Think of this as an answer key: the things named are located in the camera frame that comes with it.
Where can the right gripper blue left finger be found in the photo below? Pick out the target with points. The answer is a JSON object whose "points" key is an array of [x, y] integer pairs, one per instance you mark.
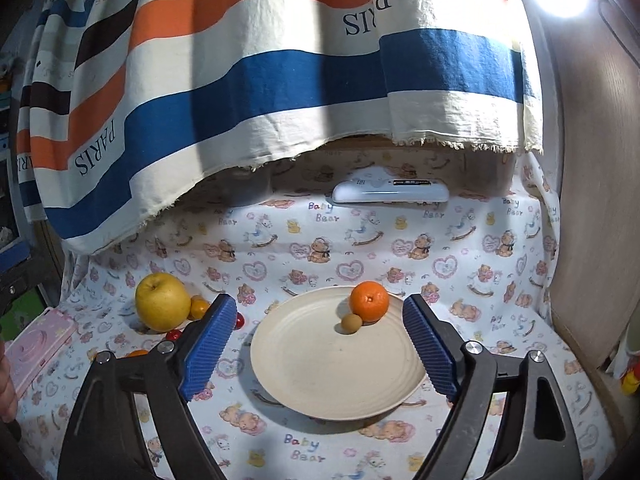
{"points": [[103, 438]]}

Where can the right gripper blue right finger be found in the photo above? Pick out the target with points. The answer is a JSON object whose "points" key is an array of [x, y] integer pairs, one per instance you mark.
{"points": [[535, 439]]}

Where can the red cherry tomato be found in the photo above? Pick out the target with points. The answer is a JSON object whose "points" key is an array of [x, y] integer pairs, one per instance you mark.
{"points": [[240, 321], [173, 335]]}

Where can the small yellow-orange kumquat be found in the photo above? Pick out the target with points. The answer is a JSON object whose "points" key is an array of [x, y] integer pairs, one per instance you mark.
{"points": [[198, 308]]}

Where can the cream round plate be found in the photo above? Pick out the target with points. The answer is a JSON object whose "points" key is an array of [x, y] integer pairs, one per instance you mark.
{"points": [[302, 358]]}

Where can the orange mandarin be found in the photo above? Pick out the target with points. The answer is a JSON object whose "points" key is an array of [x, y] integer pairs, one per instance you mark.
{"points": [[139, 352], [370, 301]]}

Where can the small brown longan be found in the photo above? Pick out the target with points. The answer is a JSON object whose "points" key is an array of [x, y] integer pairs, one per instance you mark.
{"points": [[351, 323]]}

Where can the left hand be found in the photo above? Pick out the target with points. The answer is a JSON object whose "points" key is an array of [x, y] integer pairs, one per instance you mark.
{"points": [[8, 396]]}

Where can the pink box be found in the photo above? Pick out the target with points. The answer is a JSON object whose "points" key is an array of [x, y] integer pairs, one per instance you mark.
{"points": [[33, 348]]}

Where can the white rectangular device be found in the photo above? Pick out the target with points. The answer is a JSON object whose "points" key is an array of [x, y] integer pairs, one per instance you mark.
{"points": [[390, 191]]}

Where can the striped Paris cloth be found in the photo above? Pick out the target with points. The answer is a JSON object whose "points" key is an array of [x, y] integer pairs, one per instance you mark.
{"points": [[127, 104]]}

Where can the wooden board panel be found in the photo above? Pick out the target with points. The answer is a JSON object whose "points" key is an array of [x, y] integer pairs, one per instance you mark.
{"points": [[594, 49]]}

